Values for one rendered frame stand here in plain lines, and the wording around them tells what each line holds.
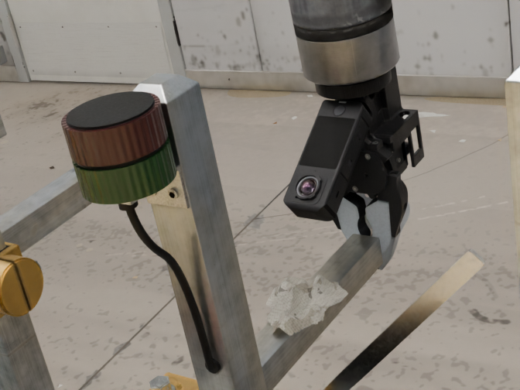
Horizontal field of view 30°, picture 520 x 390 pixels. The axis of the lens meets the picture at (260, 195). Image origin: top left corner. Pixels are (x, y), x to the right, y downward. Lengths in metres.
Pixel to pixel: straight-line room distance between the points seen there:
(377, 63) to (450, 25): 2.58
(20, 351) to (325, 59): 0.37
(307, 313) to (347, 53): 0.23
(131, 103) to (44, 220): 0.37
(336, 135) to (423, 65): 2.66
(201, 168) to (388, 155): 0.31
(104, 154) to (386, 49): 0.37
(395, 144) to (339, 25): 0.14
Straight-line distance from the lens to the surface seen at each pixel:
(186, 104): 0.61
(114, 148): 0.56
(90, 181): 0.58
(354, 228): 0.97
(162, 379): 0.78
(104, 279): 2.78
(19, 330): 0.88
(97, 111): 0.59
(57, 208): 0.95
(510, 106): 0.48
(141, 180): 0.57
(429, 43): 3.49
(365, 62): 0.86
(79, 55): 4.39
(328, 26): 0.85
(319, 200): 0.85
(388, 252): 0.97
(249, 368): 0.71
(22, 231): 0.92
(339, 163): 0.86
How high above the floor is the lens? 1.34
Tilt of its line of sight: 26 degrees down
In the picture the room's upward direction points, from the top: 11 degrees counter-clockwise
